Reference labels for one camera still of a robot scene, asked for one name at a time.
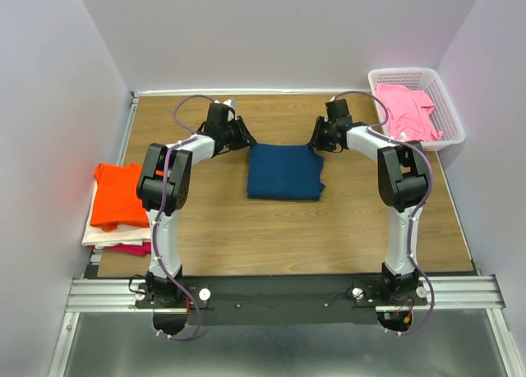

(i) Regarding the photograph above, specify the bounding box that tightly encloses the navy blue printed t-shirt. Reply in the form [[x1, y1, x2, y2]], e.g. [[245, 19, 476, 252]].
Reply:
[[247, 144, 325, 201]]

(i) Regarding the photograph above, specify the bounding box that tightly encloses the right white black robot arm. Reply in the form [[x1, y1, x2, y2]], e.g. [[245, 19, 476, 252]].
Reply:
[[310, 98, 434, 305]]

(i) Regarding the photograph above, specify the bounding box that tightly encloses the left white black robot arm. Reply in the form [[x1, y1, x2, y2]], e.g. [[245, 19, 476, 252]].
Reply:
[[136, 99, 256, 307]]

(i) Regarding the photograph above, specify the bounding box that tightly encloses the pink t-shirt in basket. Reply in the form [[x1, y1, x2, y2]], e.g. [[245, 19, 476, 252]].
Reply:
[[375, 83, 443, 141]]

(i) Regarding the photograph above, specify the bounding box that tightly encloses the white plastic laundry basket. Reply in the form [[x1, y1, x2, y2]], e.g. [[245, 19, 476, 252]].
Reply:
[[368, 67, 465, 151]]

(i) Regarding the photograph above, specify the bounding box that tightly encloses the orange folded t-shirt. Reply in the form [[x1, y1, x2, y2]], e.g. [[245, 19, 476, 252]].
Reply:
[[90, 163, 149, 232]]

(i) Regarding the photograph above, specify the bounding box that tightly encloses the magenta folded t-shirt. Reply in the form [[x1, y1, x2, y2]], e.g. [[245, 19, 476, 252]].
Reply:
[[106, 242, 151, 257]]

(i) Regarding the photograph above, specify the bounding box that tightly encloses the white folded t-shirt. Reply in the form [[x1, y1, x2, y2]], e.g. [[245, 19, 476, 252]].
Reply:
[[81, 181, 150, 249]]

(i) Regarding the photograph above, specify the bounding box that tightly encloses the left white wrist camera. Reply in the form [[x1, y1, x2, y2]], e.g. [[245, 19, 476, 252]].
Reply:
[[222, 98, 237, 122]]

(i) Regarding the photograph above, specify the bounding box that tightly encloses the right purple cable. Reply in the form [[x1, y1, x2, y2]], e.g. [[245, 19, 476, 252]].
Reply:
[[331, 90, 436, 336]]

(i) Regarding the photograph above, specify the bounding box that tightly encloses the black mounting base plate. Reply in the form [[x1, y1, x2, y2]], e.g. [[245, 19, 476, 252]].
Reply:
[[128, 274, 428, 336]]

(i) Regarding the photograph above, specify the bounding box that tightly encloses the aluminium extrusion rail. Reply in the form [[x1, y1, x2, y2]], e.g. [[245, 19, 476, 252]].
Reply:
[[66, 275, 505, 313]]

